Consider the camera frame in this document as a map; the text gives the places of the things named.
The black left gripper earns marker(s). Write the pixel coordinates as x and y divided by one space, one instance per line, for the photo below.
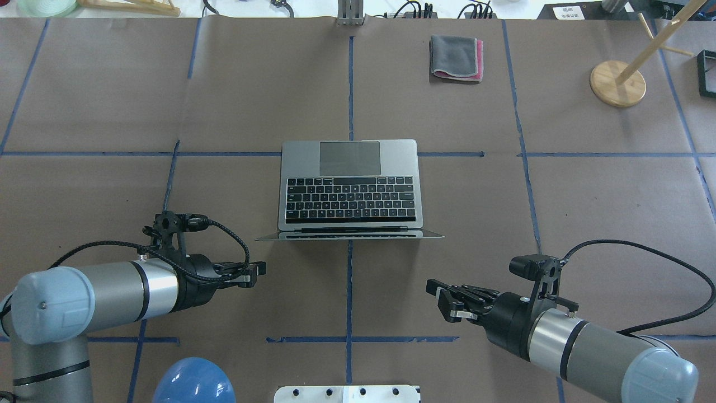
197 273

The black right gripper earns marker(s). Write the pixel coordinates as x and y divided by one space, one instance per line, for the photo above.
510 317

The grey laptop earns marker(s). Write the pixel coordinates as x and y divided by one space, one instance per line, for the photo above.
350 190

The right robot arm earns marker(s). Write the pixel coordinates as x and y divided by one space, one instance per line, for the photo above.
543 329

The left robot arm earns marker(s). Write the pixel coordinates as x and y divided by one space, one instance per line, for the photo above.
49 314

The blue desk lamp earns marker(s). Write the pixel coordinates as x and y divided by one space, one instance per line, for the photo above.
194 380

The grey and pink cloth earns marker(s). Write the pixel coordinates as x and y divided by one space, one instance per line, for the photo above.
457 58

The wooden stand with round base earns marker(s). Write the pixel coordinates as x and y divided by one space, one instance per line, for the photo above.
620 84

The wooden dish rack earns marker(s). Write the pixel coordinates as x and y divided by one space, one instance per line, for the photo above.
162 8

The green plate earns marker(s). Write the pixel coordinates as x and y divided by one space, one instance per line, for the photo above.
46 9

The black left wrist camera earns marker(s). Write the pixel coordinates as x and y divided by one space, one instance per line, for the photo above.
167 233

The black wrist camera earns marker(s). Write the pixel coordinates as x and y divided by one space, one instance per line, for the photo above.
545 272
167 233

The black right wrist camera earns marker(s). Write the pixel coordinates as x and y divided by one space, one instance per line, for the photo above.
545 272

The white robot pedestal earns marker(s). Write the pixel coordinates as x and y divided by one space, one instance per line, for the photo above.
349 393

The aluminium frame post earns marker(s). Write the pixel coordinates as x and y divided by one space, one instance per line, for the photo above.
350 12

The black picture frame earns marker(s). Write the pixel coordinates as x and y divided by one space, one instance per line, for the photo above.
705 70

